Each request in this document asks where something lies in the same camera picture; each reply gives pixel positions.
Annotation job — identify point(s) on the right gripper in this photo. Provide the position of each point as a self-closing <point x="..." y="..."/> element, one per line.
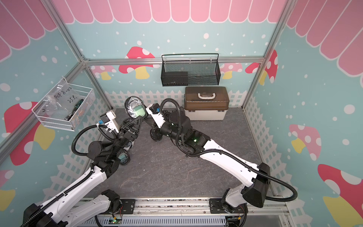
<point x="154" y="121"/>

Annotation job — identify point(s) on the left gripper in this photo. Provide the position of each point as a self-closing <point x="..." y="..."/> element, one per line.
<point x="126" y="132"/>

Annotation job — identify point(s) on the green charger cube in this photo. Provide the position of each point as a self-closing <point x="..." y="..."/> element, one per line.
<point x="139" y="111"/>

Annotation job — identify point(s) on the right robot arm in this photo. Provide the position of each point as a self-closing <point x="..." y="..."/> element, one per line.
<point x="170" y="121"/>

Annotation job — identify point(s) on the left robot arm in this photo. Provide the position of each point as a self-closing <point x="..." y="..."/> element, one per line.
<point x="106" y="157"/>

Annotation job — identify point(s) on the brown lidded storage box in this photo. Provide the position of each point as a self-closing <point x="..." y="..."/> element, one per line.
<point x="206" y="103"/>

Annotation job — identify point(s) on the clear plastic labelled bag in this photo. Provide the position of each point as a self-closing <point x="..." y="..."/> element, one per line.
<point x="62" y="97"/>

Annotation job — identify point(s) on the green circuit board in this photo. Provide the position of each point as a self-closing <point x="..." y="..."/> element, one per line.
<point x="115" y="221"/>

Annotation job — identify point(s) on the black mesh wall basket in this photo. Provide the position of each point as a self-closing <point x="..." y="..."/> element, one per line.
<point x="180" y="70"/>

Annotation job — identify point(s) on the white wire wall basket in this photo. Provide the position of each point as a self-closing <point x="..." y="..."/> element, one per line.
<point x="57" y="120"/>

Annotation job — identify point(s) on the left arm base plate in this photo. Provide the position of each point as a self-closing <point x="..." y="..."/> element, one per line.
<point x="124" y="206"/>

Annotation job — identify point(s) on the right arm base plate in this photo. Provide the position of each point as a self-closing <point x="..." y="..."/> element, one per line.
<point x="218" y="206"/>

